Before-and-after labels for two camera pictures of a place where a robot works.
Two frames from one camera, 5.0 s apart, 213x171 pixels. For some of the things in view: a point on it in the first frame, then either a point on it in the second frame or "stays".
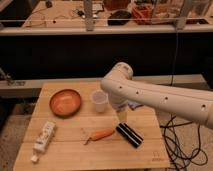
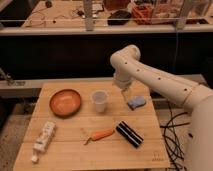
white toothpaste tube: (43, 140) stays
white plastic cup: (100, 98) stays
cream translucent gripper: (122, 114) → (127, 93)
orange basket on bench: (142, 13) stays
